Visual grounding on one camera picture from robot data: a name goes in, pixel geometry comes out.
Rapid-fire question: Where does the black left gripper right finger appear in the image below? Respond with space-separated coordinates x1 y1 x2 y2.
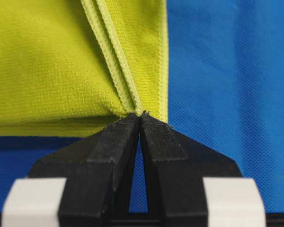
138 112 267 227

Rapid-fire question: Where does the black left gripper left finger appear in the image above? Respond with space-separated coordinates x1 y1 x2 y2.
0 113 140 227

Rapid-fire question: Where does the yellow-green microfiber towel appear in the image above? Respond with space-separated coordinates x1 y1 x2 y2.
0 0 169 137

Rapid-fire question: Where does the blue table cloth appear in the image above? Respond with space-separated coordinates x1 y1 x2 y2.
0 0 284 213

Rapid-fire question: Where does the black aluminium table rail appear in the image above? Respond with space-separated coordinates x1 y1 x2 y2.
0 211 284 227

